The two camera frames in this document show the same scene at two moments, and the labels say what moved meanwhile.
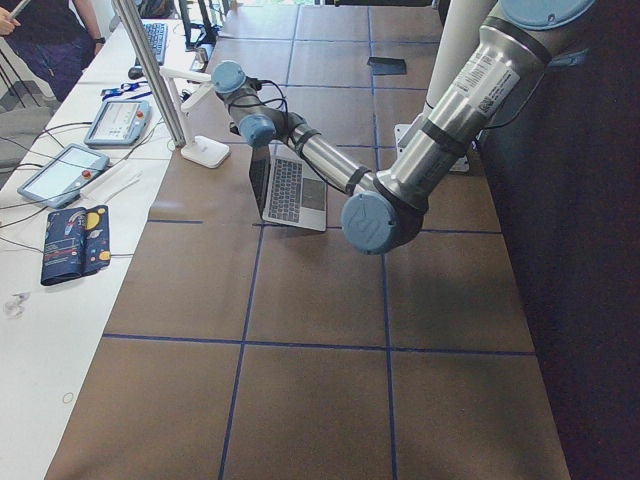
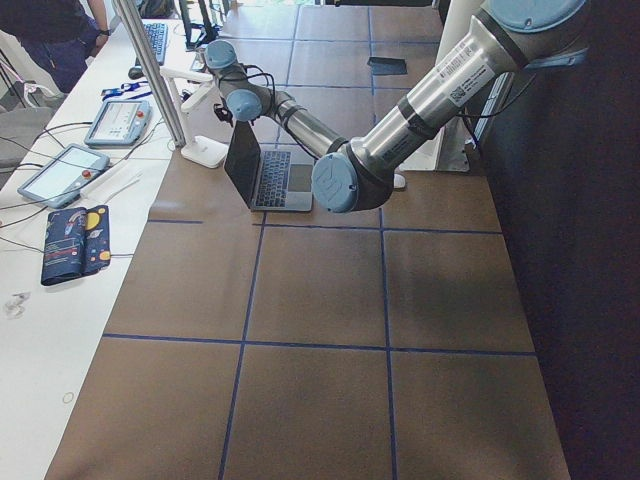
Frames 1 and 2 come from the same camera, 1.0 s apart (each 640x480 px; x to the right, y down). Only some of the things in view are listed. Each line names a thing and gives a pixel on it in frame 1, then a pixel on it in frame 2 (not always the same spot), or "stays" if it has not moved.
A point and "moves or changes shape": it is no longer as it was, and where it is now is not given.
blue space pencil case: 77,242 stays
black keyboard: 156,33 stays
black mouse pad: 387,66 stays
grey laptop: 288,189 moves or changes shape
